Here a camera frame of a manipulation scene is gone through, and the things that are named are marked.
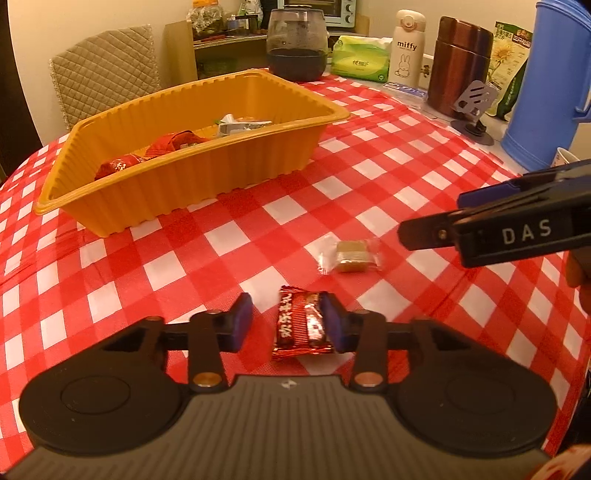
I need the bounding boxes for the green tissue pack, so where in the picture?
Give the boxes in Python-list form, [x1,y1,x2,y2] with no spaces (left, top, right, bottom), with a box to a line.
[330,36,393,84]

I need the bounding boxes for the red white checkered tablecloth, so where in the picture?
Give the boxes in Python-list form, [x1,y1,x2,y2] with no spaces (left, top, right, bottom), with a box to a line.
[0,67,591,462]

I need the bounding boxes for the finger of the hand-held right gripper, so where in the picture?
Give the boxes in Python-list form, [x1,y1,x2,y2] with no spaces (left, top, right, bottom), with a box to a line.
[457,180,527,209]
[398,211,462,251]

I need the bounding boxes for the stack of grey sachets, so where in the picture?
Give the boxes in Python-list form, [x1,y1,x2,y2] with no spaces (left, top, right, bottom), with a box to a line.
[215,114,273,138]

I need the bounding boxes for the wooden shelf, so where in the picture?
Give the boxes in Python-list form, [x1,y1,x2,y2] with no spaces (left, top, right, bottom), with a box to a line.
[165,18,273,84]

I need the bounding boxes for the large red snack packet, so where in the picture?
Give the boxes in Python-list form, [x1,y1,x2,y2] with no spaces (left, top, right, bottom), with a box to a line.
[145,130,211,160]

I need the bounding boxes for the brown metallic thermos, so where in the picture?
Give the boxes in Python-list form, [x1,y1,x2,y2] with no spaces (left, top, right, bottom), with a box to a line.
[426,16,495,116]

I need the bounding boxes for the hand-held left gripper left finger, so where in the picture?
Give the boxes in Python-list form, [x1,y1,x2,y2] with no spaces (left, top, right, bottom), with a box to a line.
[99,293,254,393]

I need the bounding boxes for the glass jar orange lid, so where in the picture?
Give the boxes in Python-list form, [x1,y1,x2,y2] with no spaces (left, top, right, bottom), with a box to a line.
[190,0,227,40]

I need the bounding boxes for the person's right hand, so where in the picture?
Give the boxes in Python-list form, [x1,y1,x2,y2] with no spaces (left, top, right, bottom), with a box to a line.
[566,251,591,319]

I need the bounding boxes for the white thermos bottle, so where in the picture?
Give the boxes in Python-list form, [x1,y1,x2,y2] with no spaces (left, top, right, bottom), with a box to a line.
[387,9,426,88]

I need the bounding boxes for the clear beige candy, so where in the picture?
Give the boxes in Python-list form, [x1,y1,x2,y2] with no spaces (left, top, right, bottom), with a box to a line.
[318,237,384,275]

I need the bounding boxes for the clear box blue contents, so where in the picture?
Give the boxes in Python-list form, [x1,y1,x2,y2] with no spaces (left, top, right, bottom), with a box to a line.
[383,80,428,100]

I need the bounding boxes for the blue plastic pitcher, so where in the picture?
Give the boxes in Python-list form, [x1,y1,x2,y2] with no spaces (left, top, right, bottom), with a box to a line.
[501,0,591,174]

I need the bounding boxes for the small dark red candy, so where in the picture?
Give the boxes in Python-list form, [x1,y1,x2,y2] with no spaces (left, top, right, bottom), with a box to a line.
[95,154,146,182]

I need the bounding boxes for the dark red candy yellow print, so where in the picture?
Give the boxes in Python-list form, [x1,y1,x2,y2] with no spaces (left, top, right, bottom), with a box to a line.
[270,286,334,361]

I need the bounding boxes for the dark glass jar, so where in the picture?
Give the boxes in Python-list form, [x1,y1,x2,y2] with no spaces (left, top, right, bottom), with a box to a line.
[266,8,329,83]

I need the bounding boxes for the grey phone stand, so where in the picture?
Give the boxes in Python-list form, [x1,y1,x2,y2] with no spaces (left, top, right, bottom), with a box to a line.
[450,79,504,146]

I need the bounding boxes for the quilted beige chair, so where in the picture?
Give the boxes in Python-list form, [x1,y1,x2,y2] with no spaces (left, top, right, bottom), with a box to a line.
[48,25,162,132]

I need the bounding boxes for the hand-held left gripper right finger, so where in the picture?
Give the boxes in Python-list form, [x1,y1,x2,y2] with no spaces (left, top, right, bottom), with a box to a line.
[320,292,481,393]

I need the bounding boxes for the orange plastic tray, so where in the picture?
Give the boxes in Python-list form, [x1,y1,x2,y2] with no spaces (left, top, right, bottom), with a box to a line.
[33,69,352,238]

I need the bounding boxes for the light blue toaster oven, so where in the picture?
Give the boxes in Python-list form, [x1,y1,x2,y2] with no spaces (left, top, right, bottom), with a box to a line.
[277,0,357,28]

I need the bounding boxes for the sunflower print snack bag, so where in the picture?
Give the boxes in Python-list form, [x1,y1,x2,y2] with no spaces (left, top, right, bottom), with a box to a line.
[485,21,532,123]

